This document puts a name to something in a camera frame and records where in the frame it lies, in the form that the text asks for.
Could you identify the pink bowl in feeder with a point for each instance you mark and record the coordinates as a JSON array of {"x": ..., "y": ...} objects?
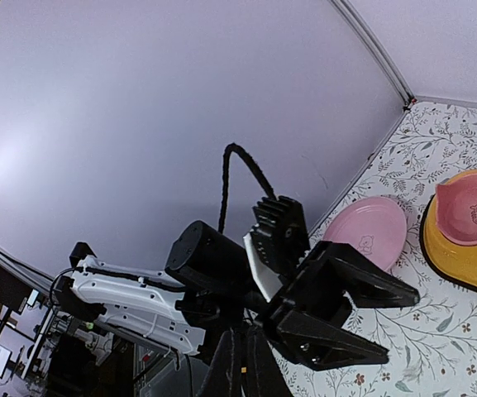
[{"x": 456, "y": 210}]

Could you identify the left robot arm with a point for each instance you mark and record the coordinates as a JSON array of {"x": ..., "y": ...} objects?
[{"x": 136, "y": 303}]

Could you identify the pink round plate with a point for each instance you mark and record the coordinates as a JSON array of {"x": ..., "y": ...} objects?
[{"x": 374, "y": 226}]

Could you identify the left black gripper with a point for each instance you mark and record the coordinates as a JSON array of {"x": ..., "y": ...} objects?
[{"x": 304, "y": 318}]

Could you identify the floral table cloth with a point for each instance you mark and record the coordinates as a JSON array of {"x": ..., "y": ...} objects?
[{"x": 433, "y": 345}]

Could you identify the left aluminium frame post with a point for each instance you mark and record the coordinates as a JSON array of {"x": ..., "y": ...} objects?
[{"x": 371, "y": 42}]

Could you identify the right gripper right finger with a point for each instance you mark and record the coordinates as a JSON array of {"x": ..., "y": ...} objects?
[{"x": 263, "y": 377}]

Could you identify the yellow double pet feeder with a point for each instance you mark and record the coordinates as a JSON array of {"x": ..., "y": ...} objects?
[{"x": 454, "y": 263}]

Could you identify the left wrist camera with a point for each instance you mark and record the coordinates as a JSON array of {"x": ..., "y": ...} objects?
[{"x": 276, "y": 244}]

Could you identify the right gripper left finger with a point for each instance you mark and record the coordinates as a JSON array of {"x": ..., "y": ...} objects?
[{"x": 224, "y": 374}]

